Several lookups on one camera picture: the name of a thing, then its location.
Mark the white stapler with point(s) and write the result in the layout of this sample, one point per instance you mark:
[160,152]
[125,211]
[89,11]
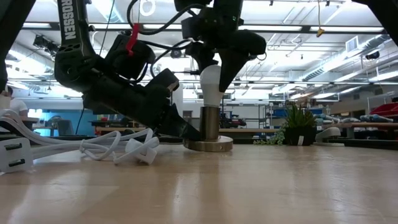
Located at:
[328,133]

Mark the wooden side table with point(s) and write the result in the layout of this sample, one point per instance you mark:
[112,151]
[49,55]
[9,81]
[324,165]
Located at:
[29,119]

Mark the white lightbulb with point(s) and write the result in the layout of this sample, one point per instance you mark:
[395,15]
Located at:
[211,87]

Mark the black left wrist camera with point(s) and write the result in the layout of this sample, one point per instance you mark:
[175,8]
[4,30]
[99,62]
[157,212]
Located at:
[130,56]

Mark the black ceiling spotlight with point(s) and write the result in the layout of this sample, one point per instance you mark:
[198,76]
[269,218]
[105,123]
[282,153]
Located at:
[46,45]

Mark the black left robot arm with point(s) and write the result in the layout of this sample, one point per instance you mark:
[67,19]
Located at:
[70,31]

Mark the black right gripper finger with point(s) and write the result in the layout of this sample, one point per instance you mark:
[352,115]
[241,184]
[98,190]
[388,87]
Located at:
[202,56]
[230,68]

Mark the black office chair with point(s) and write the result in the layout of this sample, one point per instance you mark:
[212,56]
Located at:
[65,127]

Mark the person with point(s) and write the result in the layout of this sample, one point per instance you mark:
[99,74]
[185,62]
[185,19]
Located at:
[20,105]

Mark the white container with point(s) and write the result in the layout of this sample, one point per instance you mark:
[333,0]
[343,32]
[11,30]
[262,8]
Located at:
[4,101]

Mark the black round ceiling fixture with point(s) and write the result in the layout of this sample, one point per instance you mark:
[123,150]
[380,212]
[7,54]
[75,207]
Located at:
[176,53]

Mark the long wooden background table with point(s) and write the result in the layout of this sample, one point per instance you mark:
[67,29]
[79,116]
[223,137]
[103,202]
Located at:
[248,130]

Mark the potted green plant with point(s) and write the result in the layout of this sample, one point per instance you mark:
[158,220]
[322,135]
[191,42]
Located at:
[298,130]

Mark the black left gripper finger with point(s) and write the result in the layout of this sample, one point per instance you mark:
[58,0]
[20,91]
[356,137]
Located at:
[180,129]

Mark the blue shelving unit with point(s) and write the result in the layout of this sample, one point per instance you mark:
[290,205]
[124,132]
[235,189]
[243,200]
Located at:
[280,113]

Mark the folded cloth pile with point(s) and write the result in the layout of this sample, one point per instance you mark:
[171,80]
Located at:
[374,118]

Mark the white power plug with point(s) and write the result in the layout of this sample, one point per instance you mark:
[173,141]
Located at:
[14,154]

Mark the wooden table with cloths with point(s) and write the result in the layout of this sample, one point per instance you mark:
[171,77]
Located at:
[351,125]

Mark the red zip tie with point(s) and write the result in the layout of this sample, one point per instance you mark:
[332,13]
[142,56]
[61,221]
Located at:
[133,37]

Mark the brass lamp socket base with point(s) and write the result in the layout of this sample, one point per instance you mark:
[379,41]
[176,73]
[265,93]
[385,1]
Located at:
[210,124]

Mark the black background robot arm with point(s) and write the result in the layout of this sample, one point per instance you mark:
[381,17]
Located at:
[231,121]

